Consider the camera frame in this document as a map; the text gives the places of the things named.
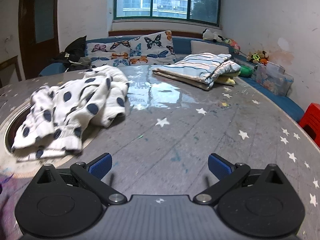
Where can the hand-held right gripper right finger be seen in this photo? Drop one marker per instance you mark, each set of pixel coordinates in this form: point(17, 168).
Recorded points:
point(218, 166)

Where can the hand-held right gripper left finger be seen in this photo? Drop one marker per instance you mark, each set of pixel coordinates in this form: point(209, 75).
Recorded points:
point(102, 166)

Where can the white navy polka-dot pants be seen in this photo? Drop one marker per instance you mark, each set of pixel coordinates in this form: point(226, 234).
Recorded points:
point(75, 100)

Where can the folded striped clothes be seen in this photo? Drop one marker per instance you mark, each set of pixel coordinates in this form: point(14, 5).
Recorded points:
point(200, 67)

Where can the grey star tablecloth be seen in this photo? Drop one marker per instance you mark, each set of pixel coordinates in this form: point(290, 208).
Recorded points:
point(200, 135)

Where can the yellow cloth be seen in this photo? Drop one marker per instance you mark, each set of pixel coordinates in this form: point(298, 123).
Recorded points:
point(226, 80)

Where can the green round object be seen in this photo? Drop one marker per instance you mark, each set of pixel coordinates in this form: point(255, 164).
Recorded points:
point(245, 71)

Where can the red plastic stool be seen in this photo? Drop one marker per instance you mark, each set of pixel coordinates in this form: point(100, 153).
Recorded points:
point(311, 122)

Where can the clear plastic storage box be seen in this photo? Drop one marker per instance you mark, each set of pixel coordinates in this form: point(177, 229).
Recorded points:
point(272, 78)

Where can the butterfly print pillow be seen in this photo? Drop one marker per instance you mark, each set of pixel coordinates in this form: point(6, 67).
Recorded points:
point(110, 52)
point(155, 47)

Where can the black bag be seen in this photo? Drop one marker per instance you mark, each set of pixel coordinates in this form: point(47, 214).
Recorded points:
point(75, 52)

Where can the brown plush toy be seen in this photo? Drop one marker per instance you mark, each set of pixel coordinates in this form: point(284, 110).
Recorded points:
point(260, 56)

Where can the white cushion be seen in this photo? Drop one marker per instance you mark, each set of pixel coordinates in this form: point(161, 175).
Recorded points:
point(210, 47)

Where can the pink plush toy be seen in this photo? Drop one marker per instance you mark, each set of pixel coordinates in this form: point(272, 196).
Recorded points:
point(234, 44)

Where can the blue sofa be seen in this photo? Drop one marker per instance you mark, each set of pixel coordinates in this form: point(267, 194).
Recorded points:
point(185, 46)

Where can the white and black plush toy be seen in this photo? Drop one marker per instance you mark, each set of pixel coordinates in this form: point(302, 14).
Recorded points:
point(211, 35)

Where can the dark wooden door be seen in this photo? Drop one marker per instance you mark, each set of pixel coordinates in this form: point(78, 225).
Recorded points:
point(37, 30)

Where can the green framed window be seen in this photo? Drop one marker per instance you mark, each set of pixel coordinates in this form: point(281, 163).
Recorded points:
point(165, 0)

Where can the wooden wall rail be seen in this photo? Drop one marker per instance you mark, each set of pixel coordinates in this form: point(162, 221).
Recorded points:
point(117, 33)

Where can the wooden furniture frame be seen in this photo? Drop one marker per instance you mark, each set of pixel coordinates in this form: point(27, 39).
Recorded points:
point(10, 66)

